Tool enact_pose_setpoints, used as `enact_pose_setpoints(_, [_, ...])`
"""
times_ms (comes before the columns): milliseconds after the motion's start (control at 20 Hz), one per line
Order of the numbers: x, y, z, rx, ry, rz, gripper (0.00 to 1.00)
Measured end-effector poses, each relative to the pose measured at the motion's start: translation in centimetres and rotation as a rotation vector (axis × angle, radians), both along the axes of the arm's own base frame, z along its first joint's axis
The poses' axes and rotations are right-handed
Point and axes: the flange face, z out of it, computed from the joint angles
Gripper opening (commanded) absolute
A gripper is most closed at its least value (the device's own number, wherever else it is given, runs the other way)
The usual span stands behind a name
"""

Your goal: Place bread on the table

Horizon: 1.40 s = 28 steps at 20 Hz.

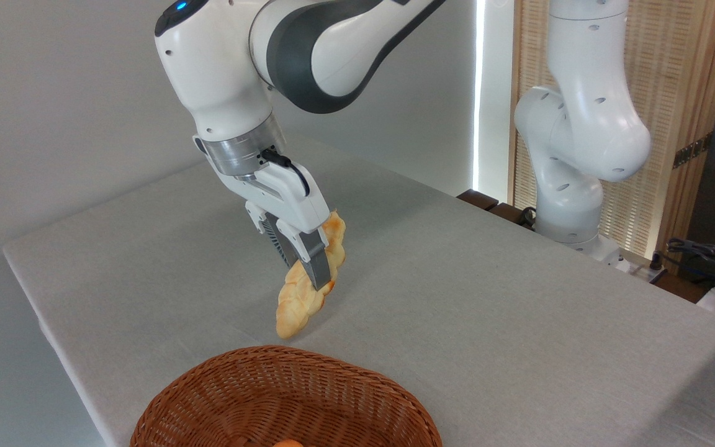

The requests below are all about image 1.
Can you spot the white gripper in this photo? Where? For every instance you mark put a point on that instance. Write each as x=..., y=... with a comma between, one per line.
x=289, y=198

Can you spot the long braided bread loaf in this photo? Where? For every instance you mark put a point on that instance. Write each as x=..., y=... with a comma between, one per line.
x=298, y=304

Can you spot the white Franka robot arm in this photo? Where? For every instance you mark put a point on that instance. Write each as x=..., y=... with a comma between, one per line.
x=581, y=124

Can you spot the brown wicker basket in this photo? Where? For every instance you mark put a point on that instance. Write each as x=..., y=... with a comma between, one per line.
x=345, y=397

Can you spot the grey tablecloth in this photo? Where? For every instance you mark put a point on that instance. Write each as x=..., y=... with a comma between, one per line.
x=457, y=310

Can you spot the dark brown wooden table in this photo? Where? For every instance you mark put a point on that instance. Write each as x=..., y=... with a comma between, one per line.
x=478, y=200

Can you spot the small orange food item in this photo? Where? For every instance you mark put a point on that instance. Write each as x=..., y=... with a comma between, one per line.
x=288, y=444

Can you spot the black hinge on screen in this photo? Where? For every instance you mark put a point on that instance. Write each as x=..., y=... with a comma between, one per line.
x=692, y=151

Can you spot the wooden slatted screen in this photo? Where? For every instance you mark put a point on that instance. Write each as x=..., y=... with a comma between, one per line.
x=674, y=62

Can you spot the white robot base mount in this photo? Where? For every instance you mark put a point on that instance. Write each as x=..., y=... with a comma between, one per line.
x=618, y=256

